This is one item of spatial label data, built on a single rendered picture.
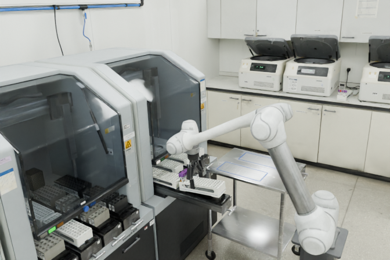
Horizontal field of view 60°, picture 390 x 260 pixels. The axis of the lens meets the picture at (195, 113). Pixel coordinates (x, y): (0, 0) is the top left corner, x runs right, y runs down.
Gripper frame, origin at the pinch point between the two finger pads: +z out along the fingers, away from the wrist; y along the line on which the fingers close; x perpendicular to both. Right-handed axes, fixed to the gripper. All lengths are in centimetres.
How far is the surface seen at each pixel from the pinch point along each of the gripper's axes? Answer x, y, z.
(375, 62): -77, 274, -29
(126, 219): 21.4, -44.8, 5.4
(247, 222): -7, 53, 61
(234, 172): -10.0, 33.9, 7.3
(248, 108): 66, 229, 17
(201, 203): -6.0, -6.9, 10.6
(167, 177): 23.1, -1.3, -0.2
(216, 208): -16.7, -6.9, 12.0
